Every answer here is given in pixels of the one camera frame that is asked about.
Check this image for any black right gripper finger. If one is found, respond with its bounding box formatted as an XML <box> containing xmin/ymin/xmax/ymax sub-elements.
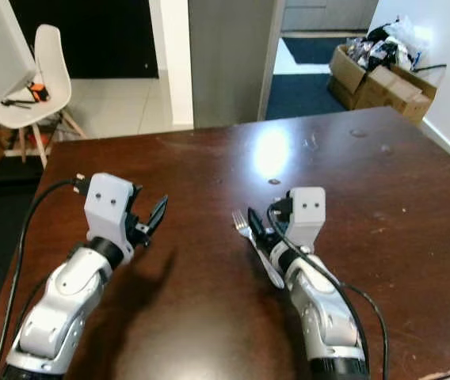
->
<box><xmin>246</xmin><ymin>207</ymin><xmax>273</xmax><ymax>256</ymax></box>

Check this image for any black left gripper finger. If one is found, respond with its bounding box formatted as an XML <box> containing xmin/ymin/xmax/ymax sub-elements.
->
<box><xmin>141</xmin><ymin>195</ymin><xmax>169</xmax><ymax>237</ymax></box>

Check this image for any silver metal fork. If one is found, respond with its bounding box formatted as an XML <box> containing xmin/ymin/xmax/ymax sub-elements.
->
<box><xmin>231</xmin><ymin>210</ymin><xmax>286</xmax><ymax>290</ymax></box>

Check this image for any dark blue floor rug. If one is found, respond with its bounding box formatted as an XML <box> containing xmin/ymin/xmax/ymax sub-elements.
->
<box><xmin>264</xmin><ymin>72</ymin><xmax>346</xmax><ymax>122</ymax></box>

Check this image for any orange and black device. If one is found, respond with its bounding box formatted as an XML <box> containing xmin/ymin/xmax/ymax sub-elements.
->
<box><xmin>26</xmin><ymin>80</ymin><xmax>51</xmax><ymax>102</ymax></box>

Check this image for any large brown cardboard box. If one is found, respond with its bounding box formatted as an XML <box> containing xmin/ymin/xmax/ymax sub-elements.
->
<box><xmin>327</xmin><ymin>44</ymin><xmax>437</xmax><ymax>125</ymax></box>

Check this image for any black hand tool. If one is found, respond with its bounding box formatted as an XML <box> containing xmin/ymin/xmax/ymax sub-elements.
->
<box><xmin>0</xmin><ymin>97</ymin><xmax>32</xmax><ymax>108</ymax></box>

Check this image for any white plastic chair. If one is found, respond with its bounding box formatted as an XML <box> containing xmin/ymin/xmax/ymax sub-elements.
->
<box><xmin>0</xmin><ymin>24</ymin><xmax>88</xmax><ymax>169</ymax></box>

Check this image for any dark blue doorway mat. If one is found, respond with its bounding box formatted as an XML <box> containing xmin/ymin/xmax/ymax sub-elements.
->
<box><xmin>281</xmin><ymin>36</ymin><xmax>354</xmax><ymax>66</ymax></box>

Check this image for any pile of plastic bags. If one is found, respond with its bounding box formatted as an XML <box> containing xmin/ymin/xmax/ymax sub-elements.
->
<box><xmin>346</xmin><ymin>14</ymin><xmax>430</xmax><ymax>74</ymax></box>

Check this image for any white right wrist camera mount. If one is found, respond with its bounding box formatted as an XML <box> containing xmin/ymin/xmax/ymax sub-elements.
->
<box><xmin>287</xmin><ymin>187</ymin><xmax>327</xmax><ymax>251</ymax></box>

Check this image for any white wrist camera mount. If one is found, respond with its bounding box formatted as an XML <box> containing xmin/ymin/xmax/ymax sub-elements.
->
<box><xmin>83</xmin><ymin>173</ymin><xmax>139</xmax><ymax>246</ymax></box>
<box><xmin>287</xmin><ymin>187</ymin><xmax>327</xmax><ymax>251</ymax></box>

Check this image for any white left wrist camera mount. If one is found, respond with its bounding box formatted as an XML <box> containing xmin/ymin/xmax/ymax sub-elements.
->
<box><xmin>83</xmin><ymin>173</ymin><xmax>139</xmax><ymax>246</ymax></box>

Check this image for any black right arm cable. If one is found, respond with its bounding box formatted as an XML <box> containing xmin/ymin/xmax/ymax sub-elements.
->
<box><xmin>267</xmin><ymin>199</ymin><xmax>390</xmax><ymax>380</ymax></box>

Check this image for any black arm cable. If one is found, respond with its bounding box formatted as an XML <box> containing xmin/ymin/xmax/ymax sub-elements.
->
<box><xmin>267</xmin><ymin>199</ymin><xmax>390</xmax><ymax>380</ymax></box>
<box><xmin>0</xmin><ymin>174</ymin><xmax>89</xmax><ymax>380</ymax></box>

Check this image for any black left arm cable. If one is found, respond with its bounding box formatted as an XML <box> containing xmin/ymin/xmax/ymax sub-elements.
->
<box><xmin>0</xmin><ymin>174</ymin><xmax>89</xmax><ymax>380</ymax></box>

